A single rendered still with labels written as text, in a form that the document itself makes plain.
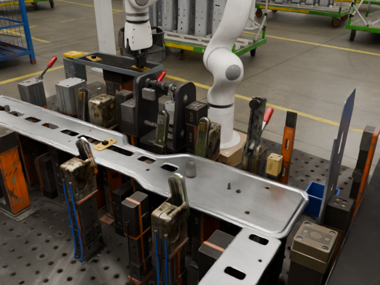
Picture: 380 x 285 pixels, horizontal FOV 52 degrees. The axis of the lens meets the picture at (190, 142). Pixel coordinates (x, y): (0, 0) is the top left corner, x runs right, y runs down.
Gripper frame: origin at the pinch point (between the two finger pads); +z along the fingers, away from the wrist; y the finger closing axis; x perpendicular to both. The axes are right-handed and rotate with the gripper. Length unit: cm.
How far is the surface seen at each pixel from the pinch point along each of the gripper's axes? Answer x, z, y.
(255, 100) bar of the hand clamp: 60, -3, 4
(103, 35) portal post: -325, 71, -169
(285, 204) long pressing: 78, 19, 11
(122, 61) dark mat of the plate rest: -12.7, 2.7, -0.1
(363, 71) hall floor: -97, 121, -423
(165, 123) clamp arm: 30.0, 12.1, 12.0
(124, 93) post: 4.7, 8.9, 11.2
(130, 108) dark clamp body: 12.7, 11.4, 14.2
